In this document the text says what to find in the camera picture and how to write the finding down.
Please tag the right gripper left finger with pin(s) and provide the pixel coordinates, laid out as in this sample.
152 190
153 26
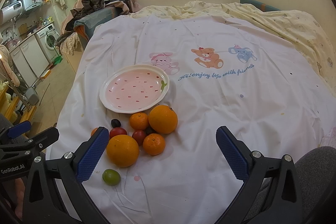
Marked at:
42 200

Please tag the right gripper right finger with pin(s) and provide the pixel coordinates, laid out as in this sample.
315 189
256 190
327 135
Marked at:
282 202

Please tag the green tomato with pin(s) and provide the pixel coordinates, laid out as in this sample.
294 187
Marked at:
111 177

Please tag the small mandarin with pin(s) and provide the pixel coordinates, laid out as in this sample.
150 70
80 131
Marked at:
139 121
154 144
93 131

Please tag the large orange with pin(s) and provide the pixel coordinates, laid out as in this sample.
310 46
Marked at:
163 119
122 150

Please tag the red cherry tomato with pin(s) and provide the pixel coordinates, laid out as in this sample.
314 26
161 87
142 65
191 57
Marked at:
117 131
139 136

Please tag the person left hand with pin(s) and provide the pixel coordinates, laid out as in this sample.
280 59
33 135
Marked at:
19 192

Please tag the yellow wooden rack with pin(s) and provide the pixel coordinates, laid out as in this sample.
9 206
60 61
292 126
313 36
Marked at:
12 107

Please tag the white kitchen cabinets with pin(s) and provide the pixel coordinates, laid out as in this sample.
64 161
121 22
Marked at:
30 60

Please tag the white washing machine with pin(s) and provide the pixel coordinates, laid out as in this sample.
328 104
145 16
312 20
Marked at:
46 37

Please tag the pink strawberry ceramic plate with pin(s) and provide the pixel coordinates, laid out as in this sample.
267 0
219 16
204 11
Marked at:
135 88

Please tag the white cartoon bed sheet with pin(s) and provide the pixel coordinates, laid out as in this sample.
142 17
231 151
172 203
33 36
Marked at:
230 73

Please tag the cream patterned duvet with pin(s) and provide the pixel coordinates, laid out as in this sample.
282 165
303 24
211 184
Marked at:
297 27

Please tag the pile of clothes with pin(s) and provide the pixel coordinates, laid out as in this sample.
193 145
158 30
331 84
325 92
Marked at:
79 25

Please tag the teal pillow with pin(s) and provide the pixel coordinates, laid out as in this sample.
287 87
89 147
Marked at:
261 6

